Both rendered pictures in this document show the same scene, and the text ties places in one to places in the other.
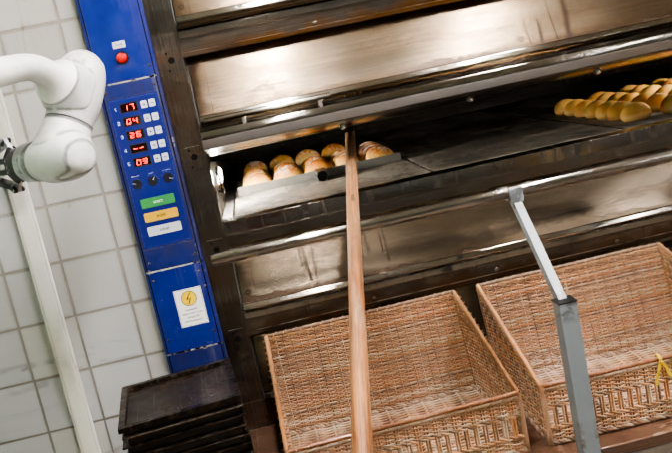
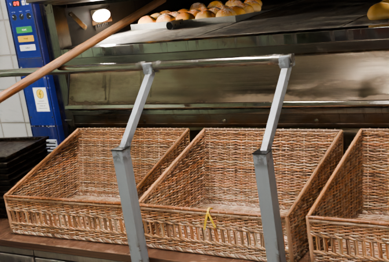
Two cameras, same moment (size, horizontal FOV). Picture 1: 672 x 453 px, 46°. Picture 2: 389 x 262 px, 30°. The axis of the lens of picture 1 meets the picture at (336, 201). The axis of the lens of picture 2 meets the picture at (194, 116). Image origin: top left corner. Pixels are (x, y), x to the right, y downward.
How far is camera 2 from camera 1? 193 cm
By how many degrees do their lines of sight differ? 37
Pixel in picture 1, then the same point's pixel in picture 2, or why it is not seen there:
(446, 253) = (185, 100)
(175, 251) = (33, 63)
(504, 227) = (227, 90)
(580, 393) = (126, 213)
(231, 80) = not seen: outside the picture
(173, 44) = not seen: outside the picture
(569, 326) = (117, 166)
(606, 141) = (309, 36)
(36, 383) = not seen: outside the picture
